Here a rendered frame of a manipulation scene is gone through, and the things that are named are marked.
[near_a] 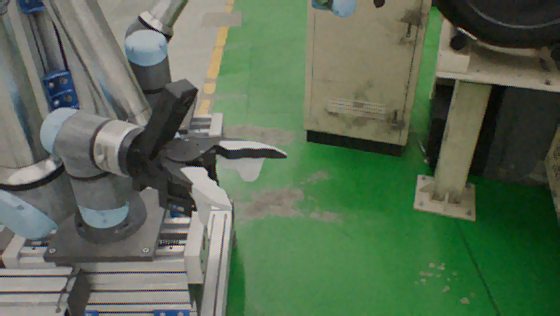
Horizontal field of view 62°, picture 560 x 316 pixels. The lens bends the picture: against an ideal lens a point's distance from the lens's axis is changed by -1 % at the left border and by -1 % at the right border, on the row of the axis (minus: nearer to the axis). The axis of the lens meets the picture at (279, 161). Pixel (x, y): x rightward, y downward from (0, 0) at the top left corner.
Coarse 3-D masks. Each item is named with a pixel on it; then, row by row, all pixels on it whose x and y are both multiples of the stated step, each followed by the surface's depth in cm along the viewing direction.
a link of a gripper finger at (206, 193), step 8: (184, 168) 58; (192, 168) 58; (200, 168) 58; (192, 176) 56; (200, 176) 56; (200, 184) 55; (208, 184) 55; (216, 184) 55; (200, 192) 54; (208, 192) 54; (216, 192) 53; (224, 192) 53; (200, 200) 56; (208, 200) 54; (216, 200) 53; (224, 200) 53; (200, 208) 57; (208, 208) 55; (224, 208) 53; (232, 208) 53; (200, 216) 57; (208, 216) 56
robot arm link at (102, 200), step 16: (96, 176) 70; (112, 176) 72; (80, 192) 71; (96, 192) 71; (112, 192) 73; (128, 192) 77; (80, 208) 74; (96, 208) 73; (112, 208) 74; (128, 208) 79; (96, 224) 75; (112, 224) 76
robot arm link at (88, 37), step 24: (48, 0) 71; (72, 0) 71; (96, 0) 75; (72, 24) 72; (96, 24) 73; (72, 48) 74; (96, 48) 74; (120, 48) 78; (96, 72) 75; (120, 72) 77; (96, 96) 78; (120, 96) 77; (144, 96) 82; (120, 120) 79; (144, 120) 80
